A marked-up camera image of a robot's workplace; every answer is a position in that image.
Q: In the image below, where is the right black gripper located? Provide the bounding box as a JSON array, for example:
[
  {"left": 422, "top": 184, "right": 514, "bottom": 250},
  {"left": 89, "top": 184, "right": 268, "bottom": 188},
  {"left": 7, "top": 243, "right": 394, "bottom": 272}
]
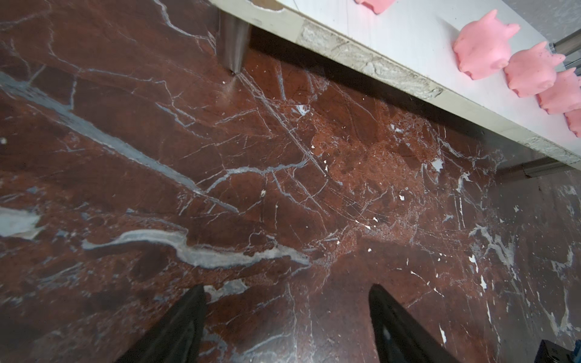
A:
[{"left": 534, "top": 340, "right": 581, "bottom": 363}]

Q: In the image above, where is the white two-tier shelf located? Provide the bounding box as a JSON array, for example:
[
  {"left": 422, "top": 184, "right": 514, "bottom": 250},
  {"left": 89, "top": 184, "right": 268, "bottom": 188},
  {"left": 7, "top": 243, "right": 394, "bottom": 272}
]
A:
[{"left": 216, "top": 1, "right": 580, "bottom": 169}]

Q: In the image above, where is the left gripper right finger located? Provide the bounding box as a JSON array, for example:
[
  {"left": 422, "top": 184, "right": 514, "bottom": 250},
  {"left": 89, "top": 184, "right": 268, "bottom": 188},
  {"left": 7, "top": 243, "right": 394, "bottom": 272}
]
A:
[{"left": 369, "top": 284, "right": 458, "bottom": 363}]

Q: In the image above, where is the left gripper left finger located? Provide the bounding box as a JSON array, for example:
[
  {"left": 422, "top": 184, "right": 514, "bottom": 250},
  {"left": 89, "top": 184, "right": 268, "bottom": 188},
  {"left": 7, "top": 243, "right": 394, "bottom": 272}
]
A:
[{"left": 117, "top": 284, "right": 207, "bottom": 362}]

